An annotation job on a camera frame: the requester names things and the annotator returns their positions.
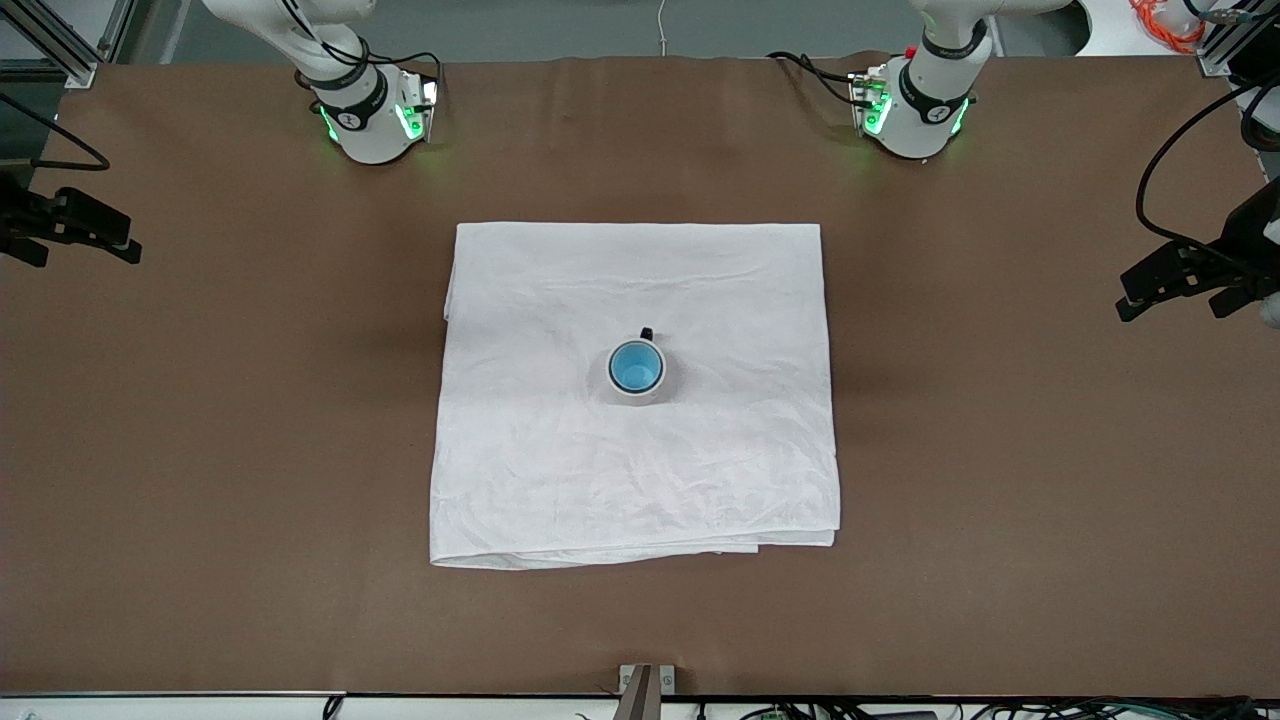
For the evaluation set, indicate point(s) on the white cloth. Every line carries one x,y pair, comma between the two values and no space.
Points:
560,470

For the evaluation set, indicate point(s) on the brown table cover sheet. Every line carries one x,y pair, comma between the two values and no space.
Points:
640,620

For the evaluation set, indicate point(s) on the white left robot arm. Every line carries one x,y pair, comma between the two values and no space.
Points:
920,120

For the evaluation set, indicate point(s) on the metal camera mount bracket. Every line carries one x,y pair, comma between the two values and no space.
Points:
640,695

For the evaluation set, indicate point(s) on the aluminium frame profile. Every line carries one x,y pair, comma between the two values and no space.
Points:
1235,40
70,50

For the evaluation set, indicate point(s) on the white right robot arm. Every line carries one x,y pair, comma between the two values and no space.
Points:
365,125

